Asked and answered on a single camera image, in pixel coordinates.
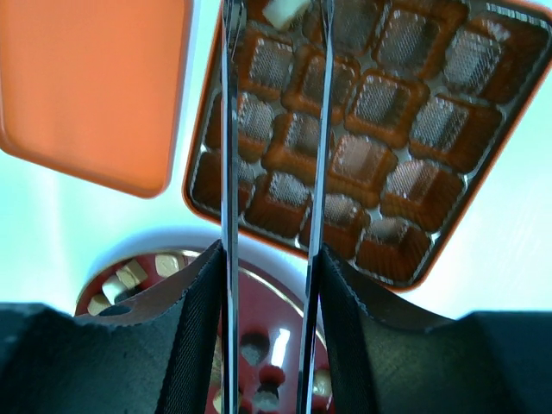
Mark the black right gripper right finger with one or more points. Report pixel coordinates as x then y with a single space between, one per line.
387 355

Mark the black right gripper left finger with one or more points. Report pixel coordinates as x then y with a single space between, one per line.
151 353

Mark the metal serving tongs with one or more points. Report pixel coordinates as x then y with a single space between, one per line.
233 22

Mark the white bar chocolate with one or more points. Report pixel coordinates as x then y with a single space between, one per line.
281 14

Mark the tan heart chocolate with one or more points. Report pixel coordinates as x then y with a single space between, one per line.
321 385

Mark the dark round chocolate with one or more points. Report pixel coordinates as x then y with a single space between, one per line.
121 296

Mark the tan fluted cup chocolate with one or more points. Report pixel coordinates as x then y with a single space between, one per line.
97 304

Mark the white heart chocolate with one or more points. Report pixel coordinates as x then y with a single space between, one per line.
112 286

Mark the tan leaf pattern chocolate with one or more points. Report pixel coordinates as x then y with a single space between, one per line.
131 274

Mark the tan square chocolate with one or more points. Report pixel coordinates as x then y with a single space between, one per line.
167 265

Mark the orange chocolate box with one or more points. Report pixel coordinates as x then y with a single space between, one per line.
424 95

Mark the round red plate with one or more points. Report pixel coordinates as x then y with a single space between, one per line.
270 319

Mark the orange tin lid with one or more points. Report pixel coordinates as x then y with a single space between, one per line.
93 88

